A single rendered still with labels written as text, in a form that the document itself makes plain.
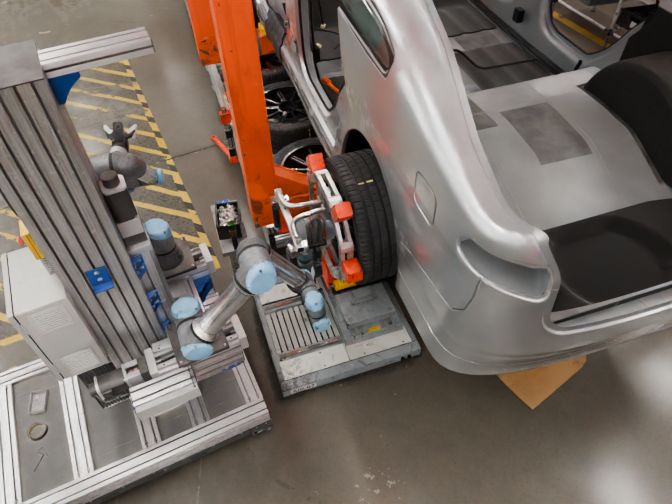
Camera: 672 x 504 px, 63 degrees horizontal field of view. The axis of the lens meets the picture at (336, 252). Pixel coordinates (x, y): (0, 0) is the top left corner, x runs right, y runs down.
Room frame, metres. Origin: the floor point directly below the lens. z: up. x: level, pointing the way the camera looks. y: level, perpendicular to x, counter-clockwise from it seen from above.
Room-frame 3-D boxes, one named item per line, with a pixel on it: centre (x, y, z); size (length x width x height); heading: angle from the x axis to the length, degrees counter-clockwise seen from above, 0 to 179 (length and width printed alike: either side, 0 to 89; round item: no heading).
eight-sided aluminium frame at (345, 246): (1.91, 0.03, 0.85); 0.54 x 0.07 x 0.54; 17
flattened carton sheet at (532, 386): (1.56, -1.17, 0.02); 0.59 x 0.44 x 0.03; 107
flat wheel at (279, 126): (3.52, 0.33, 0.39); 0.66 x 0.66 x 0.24
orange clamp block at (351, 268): (1.61, -0.07, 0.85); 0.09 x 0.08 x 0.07; 17
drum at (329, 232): (1.89, 0.10, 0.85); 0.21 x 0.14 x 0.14; 107
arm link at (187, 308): (1.29, 0.61, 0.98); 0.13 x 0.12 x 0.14; 20
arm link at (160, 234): (1.75, 0.83, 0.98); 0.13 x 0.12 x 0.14; 100
